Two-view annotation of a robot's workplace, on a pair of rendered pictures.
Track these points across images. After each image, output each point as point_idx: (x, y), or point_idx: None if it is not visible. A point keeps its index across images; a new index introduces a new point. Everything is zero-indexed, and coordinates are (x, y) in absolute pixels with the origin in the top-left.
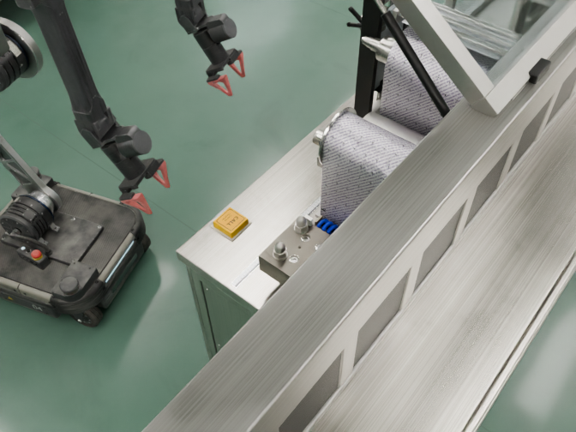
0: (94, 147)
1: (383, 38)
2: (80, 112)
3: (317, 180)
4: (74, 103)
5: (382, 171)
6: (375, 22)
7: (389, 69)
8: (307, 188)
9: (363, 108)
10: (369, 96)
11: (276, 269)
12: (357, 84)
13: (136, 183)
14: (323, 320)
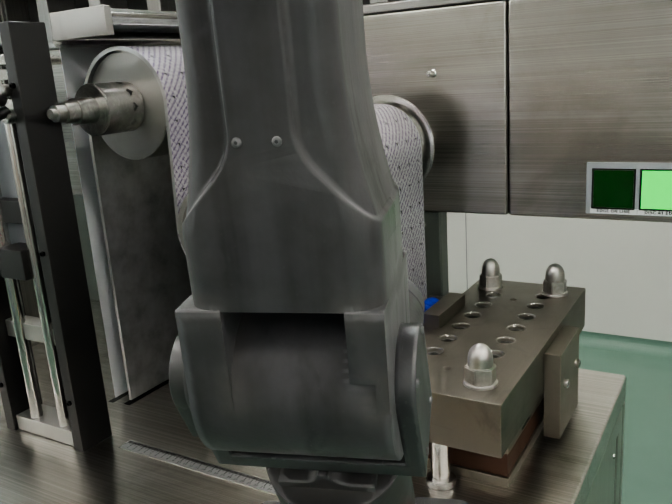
0: (427, 455)
1: (91, 83)
2: (390, 197)
3: (155, 485)
4: (363, 140)
5: (390, 134)
6: (46, 75)
7: (173, 96)
8: (179, 496)
9: (78, 296)
10: (82, 256)
11: (517, 390)
12: (52, 248)
13: (454, 500)
14: None
